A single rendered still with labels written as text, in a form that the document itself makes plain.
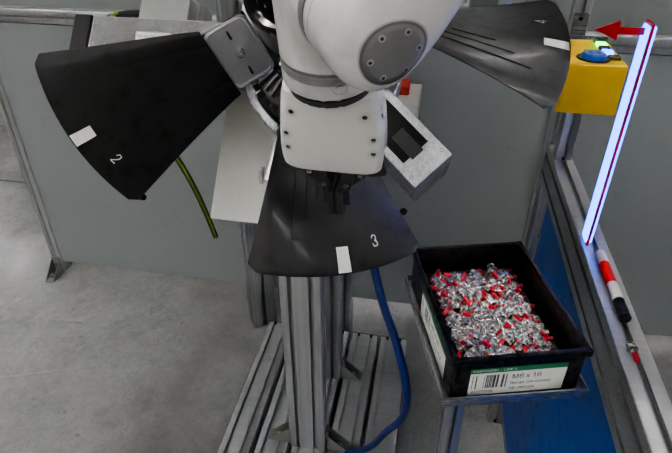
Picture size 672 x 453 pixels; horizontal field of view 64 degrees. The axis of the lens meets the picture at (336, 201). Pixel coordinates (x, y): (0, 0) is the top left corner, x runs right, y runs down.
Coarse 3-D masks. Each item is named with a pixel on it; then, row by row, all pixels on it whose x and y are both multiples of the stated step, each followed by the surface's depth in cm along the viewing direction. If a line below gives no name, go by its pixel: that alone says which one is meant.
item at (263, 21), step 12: (252, 0) 67; (264, 0) 67; (252, 12) 67; (264, 12) 68; (264, 24) 66; (264, 36) 69; (276, 36) 67; (276, 48) 71; (276, 60) 77; (276, 72) 78
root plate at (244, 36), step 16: (240, 16) 71; (208, 32) 71; (224, 32) 72; (240, 32) 72; (224, 48) 73; (256, 48) 74; (224, 64) 74; (240, 64) 75; (256, 64) 75; (272, 64) 76; (240, 80) 76
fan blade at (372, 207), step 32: (288, 192) 65; (320, 192) 67; (352, 192) 69; (384, 192) 72; (288, 224) 64; (320, 224) 66; (352, 224) 68; (384, 224) 70; (256, 256) 63; (288, 256) 64; (320, 256) 65; (352, 256) 67; (384, 256) 69
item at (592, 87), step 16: (576, 48) 98; (592, 48) 98; (576, 64) 91; (592, 64) 91; (608, 64) 90; (624, 64) 90; (576, 80) 92; (592, 80) 92; (608, 80) 91; (624, 80) 91; (560, 96) 94; (576, 96) 94; (592, 96) 93; (608, 96) 93; (576, 112) 95; (592, 112) 95; (608, 112) 94
